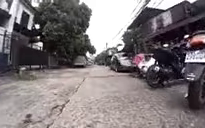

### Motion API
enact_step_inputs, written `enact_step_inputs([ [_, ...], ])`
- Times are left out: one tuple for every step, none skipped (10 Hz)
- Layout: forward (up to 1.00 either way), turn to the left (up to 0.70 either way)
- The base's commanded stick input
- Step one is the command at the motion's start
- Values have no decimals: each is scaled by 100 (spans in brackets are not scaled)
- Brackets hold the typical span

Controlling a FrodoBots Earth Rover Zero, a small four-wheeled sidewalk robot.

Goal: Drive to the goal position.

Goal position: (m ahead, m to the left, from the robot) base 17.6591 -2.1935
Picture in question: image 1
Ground large leafy tree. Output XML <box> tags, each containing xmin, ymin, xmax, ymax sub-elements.
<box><xmin>34</xmin><ymin>0</ymin><xmax>97</xmax><ymax>65</ymax></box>

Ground overhead wires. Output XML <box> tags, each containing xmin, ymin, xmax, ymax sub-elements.
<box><xmin>109</xmin><ymin>0</ymin><xmax>166</xmax><ymax>43</ymax></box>

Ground dark fence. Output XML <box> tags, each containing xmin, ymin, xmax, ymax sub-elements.
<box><xmin>10</xmin><ymin>39</ymin><xmax>58</xmax><ymax>70</ymax></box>

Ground white building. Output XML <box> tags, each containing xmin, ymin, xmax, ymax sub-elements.
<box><xmin>0</xmin><ymin>0</ymin><xmax>41</xmax><ymax>70</ymax></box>

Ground white car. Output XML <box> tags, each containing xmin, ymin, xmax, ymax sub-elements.
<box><xmin>109</xmin><ymin>51</ymin><xmax>136</xmax><ymax>73</ymax></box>

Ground scooter with white plate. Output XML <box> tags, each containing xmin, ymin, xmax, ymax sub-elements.
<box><xmin>182</xmin><ymin>16</ymin><xmax>205</xmax><ymax>110</ymax></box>

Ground red vehicle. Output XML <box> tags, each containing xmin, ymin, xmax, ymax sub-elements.
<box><xmin>132</xmin><ymin>53</ymin><xmax>157</xmax><ymax>76</ymax></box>

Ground black motorcycle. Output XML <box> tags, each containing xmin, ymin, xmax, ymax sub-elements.
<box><xmin>145</xmin><ymin>41</ymin><xmax>188</xmax><ymax>89</ymax></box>

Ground grey vehicle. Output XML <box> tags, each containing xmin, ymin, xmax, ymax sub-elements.
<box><xmin>72</xmin><ymin>54</ymin><xmax>88</xmax><ymax>68</ymax></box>

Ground grey concrete road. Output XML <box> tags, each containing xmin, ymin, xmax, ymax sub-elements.
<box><xmin>0</xmin><ymin>64</ymin><xmax>205</xmax><ymax>128</ymax></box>

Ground dark brown building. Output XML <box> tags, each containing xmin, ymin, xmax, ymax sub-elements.
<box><xmin>127</xmin><ymin>0</ymin><xmax>205</xmax><ymax>54</ymax></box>

